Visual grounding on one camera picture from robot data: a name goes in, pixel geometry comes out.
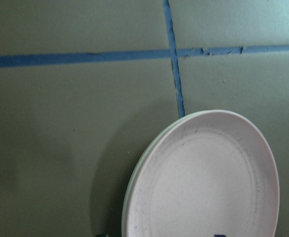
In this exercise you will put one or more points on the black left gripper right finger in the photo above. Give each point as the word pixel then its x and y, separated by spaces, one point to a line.
pixel 219 235

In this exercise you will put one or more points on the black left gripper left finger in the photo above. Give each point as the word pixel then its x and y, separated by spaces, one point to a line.
pixel 103 235

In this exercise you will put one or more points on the pink plate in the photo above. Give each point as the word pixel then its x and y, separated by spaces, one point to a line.
pixel 211 174

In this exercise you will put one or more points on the beige plate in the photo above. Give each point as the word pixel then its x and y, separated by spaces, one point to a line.
pixel 139 165

